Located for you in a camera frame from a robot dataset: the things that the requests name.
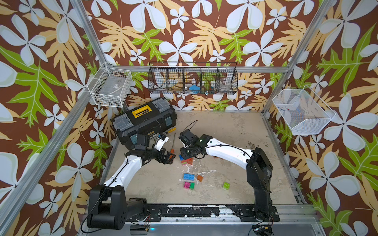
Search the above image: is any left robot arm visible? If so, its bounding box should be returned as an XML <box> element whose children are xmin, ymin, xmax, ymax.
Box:
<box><xmin>85</xmin><ymin>134</ymin><xmax>175</xmax><ymax>232</ymax></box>

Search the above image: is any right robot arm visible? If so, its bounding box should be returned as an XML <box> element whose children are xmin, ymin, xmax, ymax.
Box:
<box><xmin>179</xmin><ymin>129</ymin><xmax>273</xmax><ymax>220</ymax></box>

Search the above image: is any light blue long lego brick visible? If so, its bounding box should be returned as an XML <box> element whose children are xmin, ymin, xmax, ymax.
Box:
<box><xmin>183</xmin><ymin>173</ymin><xmax>195</xmax><ymax>181</ymax></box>

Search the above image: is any magenta lego brick front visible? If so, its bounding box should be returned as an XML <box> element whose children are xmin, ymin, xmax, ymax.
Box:
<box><xmin>184</xmin><ymin>182</ymin><xmax>191</xmax><ymax>189</ymax></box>

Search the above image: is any lime green lego brick front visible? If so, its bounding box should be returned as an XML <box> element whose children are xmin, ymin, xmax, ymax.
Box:
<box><xmin>223</xmin><ymin>182</ymin><xmax>230</xmax><ymax>190</ymax></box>

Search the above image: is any black deli toolbox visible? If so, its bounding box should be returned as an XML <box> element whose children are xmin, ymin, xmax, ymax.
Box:
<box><xmin>113</xmin><ymin>98</ymin><xmax>178</xmax><ymax>149</ymax></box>

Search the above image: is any blue object in basket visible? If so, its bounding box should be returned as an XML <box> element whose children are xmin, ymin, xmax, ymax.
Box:
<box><xmin>189</xmin><ymin>85</ymin><xmax>201</xmax><ymax>94</ymax></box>

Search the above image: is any orange black handled screwdriver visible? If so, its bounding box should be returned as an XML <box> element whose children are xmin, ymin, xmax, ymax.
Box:
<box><xmin>170</xmin><ymin>132</ymin><xmax>176</xmax><ymax>156</ymax></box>

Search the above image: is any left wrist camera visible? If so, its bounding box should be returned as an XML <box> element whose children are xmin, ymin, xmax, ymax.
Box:
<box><xmin>154</xmin><ymin>133</ymin><xmax>169</xmax><ymax>151</ymax></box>

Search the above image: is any black wire basket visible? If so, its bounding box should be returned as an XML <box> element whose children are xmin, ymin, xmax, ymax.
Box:
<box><xmin>147</xmin><ymin>62</ymin><xmax>239</xmax><ymax>95</ymax></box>

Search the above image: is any white wire basket left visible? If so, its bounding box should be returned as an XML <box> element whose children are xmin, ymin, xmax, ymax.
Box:
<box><xmin>89</xmin><ymin>63</ymin><xmax>133</xmax><ymax>108</ymax></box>

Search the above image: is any white wire basket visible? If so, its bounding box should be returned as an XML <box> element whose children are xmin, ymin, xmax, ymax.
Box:
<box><xmin>89</xmin><ymin>63</ymin><xmax>133</xmax><ymax>108</ymax></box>
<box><xmin>273</xmin><ymin>86</ymin><xmax>336</xmax><ymax>135</ymax></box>

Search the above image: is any white wire basket right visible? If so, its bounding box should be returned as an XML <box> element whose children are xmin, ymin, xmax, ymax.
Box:
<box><xmin>273</xmin><ymin>86</ymin><xmax>336</xmax><ymax>135</ymax></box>

